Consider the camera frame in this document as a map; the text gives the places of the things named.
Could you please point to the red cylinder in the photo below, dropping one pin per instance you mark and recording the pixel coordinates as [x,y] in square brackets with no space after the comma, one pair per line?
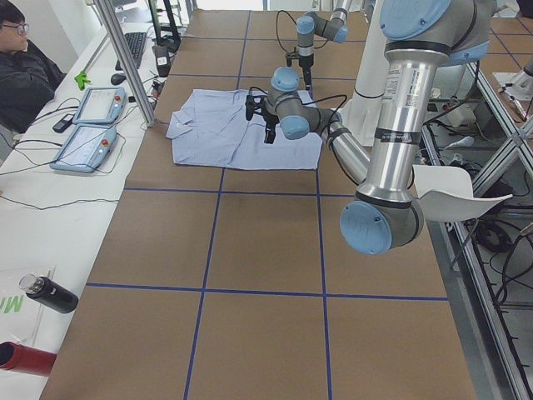
[19,358]

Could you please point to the black computer mouse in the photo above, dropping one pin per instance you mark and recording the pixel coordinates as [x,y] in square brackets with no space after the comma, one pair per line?
[117,78]

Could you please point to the lower teach pendant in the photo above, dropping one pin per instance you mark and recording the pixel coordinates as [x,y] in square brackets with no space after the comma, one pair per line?
[85,148]

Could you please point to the teach pendant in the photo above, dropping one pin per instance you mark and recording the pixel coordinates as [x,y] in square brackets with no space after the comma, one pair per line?
[100,105]
[85,148]

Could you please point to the black mobile phone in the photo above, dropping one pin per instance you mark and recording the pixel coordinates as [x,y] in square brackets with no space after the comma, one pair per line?
[63,124]

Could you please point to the upper teach pendant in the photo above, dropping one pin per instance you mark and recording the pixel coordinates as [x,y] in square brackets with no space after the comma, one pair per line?
[100,105]

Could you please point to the green plastic clip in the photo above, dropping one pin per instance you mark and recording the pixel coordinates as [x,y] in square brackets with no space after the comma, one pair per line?
[82,80]

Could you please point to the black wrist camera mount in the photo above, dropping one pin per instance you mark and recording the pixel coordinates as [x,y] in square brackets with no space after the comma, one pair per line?
[254,101]

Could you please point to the aluminium frame post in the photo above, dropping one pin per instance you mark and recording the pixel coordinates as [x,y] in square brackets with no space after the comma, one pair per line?
[119,43]

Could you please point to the blue striped button shirt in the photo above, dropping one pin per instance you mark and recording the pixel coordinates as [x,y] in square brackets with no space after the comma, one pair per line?
[211,130]

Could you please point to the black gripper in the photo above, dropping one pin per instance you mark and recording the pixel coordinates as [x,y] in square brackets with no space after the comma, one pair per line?
[306,63]
[268,121]

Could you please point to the seated person in black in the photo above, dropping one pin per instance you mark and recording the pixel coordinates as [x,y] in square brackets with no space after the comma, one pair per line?
[29,78]

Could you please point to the black keyboard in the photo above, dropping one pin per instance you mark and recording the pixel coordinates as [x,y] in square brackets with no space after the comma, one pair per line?
[136,42]

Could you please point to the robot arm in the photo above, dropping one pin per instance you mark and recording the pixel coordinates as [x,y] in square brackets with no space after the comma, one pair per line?
[421,36]
[310,25]

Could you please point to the black water bottle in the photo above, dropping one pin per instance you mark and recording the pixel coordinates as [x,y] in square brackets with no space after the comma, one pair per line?
[47,292]

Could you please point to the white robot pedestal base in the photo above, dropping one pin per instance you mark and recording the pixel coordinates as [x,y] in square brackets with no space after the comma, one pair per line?
[361,113]

